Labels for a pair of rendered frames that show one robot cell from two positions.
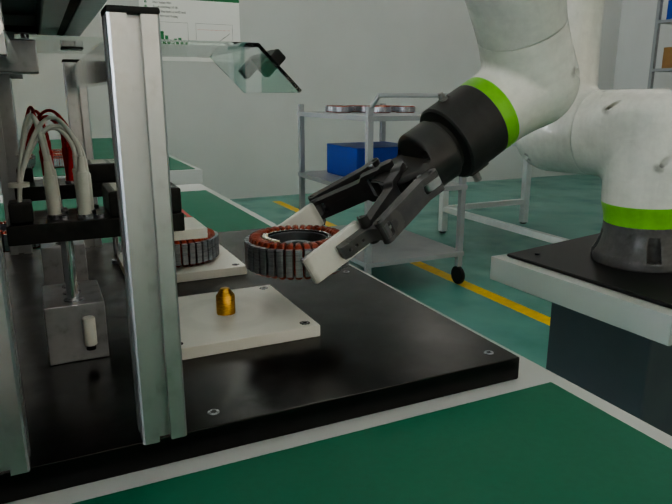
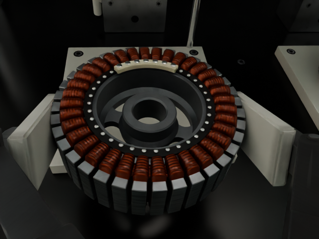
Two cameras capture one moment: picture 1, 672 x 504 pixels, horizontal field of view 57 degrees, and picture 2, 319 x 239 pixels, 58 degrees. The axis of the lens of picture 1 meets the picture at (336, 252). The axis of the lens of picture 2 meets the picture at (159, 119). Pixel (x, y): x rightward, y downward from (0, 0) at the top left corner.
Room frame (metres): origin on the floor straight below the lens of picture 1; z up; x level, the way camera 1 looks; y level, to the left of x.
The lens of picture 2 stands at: (0.68, -0.07, 0.98)
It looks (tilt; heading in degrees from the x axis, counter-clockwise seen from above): 50 degrees down; 105
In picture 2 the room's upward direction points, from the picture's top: 6 degrees clockwise
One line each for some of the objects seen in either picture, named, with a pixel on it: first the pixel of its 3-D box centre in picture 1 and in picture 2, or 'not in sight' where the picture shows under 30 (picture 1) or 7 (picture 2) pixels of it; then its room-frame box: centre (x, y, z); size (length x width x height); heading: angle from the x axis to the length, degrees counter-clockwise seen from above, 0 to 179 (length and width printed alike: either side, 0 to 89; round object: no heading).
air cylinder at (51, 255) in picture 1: (64, 259); (316, 3); (0.77, 0.35, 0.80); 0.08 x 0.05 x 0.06; 25
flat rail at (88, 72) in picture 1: (91, 71); not in sight; (0.68, 0.26, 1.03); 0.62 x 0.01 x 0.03; 25
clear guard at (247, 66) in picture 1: (155, 69); not in sight; (0.86, 0.24, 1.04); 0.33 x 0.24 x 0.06; 115
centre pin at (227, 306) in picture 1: (225, 300); not in sight; (0.61, 0.12, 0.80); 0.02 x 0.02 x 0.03
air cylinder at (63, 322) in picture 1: (75, 319); (134, 1); (0.55, 0.25, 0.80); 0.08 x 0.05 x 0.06; 25
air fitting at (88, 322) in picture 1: (89, 332); (98, 5); (0.51, 0.22, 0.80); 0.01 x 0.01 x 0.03; 25
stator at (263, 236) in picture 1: (297, 250); (149, 118); (0.64, 0.04, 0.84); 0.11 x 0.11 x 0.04
